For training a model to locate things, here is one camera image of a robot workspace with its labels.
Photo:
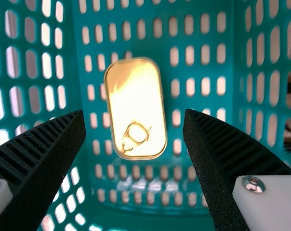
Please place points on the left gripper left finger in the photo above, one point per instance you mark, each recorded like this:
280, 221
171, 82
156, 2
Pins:
39, 163

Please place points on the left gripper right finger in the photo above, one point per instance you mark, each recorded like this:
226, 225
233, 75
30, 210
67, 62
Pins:
220, 156

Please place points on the teal shopping basket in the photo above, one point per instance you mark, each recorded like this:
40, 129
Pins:
234, 72

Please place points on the gold rectangular tin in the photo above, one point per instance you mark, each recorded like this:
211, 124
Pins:
133, 101

